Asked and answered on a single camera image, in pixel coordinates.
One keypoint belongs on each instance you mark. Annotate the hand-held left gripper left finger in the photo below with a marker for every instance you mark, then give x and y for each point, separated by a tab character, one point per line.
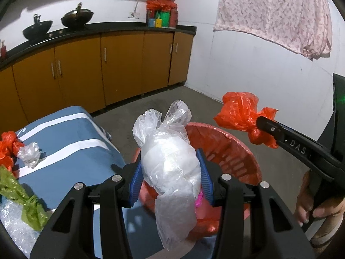
136	179

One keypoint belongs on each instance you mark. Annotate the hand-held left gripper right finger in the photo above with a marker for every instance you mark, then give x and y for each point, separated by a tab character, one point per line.
204	179

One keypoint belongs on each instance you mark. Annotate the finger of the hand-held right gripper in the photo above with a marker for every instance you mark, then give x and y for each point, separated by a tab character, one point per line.
296	144

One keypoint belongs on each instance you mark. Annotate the red plastic basket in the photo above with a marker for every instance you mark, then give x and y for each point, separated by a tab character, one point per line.
231	151

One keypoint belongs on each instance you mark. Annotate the large red plastic bag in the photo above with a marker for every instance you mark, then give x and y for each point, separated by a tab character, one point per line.
6	145

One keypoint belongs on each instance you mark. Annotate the person's right forearm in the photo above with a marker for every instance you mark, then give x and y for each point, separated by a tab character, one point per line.
327	230

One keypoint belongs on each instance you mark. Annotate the person's right hand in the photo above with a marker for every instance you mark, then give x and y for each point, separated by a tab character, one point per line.
302	199

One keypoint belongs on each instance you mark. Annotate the pink wrapper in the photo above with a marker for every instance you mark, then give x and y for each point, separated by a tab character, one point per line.
200	198

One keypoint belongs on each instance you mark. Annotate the blue white striped cloth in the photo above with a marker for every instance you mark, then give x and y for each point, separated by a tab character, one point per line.
67	140

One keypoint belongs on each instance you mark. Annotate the small clear plastic bag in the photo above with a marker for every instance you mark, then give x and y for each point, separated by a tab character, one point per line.
29	155

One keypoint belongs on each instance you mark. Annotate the green plastic bag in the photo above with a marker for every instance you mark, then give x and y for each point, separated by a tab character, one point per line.
29	207

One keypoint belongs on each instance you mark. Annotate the yellow-brown kitchen cabinet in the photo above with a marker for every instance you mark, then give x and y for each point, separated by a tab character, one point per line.
121	59

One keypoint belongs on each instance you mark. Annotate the pink floral hanging cloth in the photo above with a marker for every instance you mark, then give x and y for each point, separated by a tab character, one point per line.
269	10

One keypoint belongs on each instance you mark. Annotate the bubble wrap sheet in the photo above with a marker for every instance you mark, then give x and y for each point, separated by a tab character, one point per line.
16	226

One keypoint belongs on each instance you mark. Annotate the black kitchen countertop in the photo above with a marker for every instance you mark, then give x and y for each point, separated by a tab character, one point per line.
107	29

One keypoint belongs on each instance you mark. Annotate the green box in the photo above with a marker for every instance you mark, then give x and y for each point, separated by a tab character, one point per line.
163	19

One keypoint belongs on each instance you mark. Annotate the lidded wok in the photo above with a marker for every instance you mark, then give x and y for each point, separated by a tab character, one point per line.
78	19

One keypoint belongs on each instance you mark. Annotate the red bag of groceries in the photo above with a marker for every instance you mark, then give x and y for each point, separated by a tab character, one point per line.
161	5

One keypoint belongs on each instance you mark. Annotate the black wok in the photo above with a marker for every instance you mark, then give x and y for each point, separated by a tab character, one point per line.
37	31

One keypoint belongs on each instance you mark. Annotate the red bottle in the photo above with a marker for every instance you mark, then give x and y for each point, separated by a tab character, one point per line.
3	50

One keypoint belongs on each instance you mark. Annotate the white wall socket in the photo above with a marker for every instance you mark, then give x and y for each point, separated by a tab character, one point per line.
134	14

